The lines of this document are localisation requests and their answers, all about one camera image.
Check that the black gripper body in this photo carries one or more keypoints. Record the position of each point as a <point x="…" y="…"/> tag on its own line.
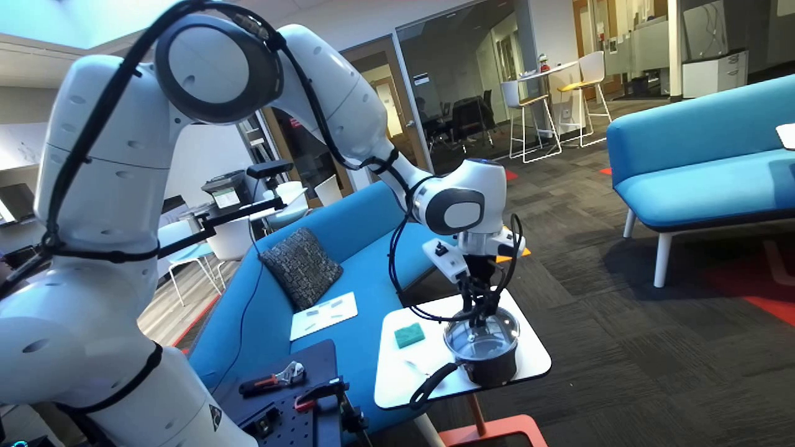
<point x="480" y="268"/>

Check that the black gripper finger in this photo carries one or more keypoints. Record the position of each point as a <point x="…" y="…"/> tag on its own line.
<point x="471" y="309"/>
<point x="489" y="309"/>

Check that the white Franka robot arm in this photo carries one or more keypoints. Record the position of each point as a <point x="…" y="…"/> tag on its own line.
<point x="108" y="164"/>

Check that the teal green sponge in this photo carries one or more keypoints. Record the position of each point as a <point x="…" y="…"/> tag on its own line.
<point x="408" y="336"/>

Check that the white side table red base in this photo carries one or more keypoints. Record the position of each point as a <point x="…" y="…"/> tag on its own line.
<point x="397" y="384"/>

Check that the white paper sheet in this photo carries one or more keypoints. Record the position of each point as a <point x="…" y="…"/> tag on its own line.
<point x="324" y="316"/>

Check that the white bar stool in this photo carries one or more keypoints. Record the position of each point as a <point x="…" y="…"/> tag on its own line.
<point x="534" y="124"/>

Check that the grey patterned pillow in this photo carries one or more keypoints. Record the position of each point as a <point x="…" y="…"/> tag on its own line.
<point x="300" y="266"/>

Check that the yellow seat bar stool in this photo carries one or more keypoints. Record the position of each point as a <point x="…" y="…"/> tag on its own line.
<point x="584" y="87"/>

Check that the black mounting board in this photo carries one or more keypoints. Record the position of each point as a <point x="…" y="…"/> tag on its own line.
<point x="282" y="419"/>

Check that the blue corner sofa white legs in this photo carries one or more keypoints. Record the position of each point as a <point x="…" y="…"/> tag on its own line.
<point x="704" y="157"/>

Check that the white chair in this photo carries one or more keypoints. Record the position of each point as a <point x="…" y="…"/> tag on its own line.
<point x="226" y="242"/>

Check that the white cabinet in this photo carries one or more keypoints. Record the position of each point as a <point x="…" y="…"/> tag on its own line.
<point x="713" y="75"/>

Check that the small white laptop table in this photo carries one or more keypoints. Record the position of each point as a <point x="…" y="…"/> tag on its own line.
<point x="786" y="136"/>

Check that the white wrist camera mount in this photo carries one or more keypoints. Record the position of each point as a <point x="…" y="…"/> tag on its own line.
<point x="443" y="261"/>

